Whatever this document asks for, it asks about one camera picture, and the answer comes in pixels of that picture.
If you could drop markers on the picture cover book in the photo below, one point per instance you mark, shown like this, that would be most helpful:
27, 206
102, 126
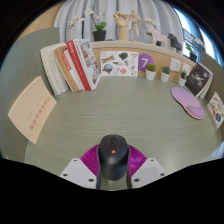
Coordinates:
90, 61

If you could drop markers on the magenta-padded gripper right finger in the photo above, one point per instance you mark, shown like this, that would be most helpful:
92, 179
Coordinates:
148, 171

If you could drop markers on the purple round number sticker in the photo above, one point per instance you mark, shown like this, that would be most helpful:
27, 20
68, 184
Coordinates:
144, 60

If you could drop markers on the wide white wall socket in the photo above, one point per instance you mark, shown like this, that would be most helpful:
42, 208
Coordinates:
175, 64

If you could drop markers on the pink horse figurine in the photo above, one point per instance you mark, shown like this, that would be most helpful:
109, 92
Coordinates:
159, 38

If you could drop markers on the colourful sticker sheet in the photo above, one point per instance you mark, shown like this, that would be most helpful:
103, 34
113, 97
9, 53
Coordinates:
216, 109

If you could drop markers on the white illustrated sticker sheet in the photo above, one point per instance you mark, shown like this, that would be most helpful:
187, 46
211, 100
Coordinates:
118, 63

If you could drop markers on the black computer mouse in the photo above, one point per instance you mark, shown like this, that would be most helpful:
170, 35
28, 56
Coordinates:
113, 160

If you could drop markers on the grey curtain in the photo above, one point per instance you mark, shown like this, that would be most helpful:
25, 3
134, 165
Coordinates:
76, 8

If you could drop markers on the thick white book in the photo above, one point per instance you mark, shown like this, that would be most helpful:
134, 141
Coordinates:
50, 70

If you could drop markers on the kraft brown book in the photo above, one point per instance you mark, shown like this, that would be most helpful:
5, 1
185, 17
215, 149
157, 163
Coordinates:
64, 68

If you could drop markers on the beige booklet with red print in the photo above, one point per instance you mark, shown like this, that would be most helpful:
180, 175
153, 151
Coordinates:
31, 108

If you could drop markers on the window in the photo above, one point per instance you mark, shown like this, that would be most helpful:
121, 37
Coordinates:
208, 45

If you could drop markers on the black cover magazine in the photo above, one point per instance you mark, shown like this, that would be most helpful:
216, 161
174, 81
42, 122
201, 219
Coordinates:
197, 79

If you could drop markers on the wooden mannequin figure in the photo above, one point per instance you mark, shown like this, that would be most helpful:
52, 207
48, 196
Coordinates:
134, 22

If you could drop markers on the white book with red print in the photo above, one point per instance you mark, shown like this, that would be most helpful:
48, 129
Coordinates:
73, 71

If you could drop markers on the purple mouse pad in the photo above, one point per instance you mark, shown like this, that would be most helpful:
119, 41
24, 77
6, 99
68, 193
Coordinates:
186, 100

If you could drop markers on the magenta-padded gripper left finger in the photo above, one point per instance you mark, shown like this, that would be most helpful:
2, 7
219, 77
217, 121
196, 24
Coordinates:
78, 171

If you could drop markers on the small white wall socket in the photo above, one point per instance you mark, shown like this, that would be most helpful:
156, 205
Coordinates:
186, 68

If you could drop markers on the wooden hand model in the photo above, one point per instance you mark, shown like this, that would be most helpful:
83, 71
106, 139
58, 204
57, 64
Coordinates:
122, 28

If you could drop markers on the wooden desk back shelf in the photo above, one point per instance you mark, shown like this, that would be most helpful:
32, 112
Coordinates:
161, 56

